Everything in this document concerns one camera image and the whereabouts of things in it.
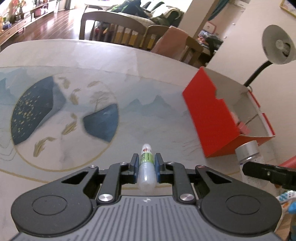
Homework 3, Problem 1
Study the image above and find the white green glue tube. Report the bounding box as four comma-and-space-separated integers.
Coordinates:
137, 144, 157, 193

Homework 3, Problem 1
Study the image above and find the right wooden dining chair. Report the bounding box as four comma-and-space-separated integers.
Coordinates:
141, 25, 203, 66

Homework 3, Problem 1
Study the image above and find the wooden dining chair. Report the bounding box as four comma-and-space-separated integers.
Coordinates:
141, 25, 203, 66
79, 11, 155, 48

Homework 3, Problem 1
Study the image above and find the printed table mat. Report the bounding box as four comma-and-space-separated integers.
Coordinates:
1, 66, 239, 183

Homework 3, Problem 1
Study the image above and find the red water bottle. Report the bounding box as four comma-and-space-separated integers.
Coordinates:
280, 156, 296, 169

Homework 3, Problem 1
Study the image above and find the red binder clip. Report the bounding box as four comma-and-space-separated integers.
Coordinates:
230, 111, 250, 136

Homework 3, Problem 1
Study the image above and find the silver cap clear bottle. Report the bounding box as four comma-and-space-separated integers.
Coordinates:
235, 141, 267, 189

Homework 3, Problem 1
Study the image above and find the white desk lamp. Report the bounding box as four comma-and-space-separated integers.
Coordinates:
243, 25, 295, 87

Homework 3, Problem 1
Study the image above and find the wooden tv console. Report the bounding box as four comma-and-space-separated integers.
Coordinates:
1, 1, 57, 46

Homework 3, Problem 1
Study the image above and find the left wooden dining chair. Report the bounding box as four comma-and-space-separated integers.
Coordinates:
79, 11, 155, 48

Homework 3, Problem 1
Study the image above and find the pink cloth on chair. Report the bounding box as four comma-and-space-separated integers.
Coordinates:
151, 26, 189, 60

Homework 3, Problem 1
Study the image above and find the red cardboard box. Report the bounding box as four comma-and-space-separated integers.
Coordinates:
183, 67, 275, 158

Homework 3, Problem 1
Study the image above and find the sofa with clothes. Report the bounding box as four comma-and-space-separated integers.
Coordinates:
107, 1, 184, 27

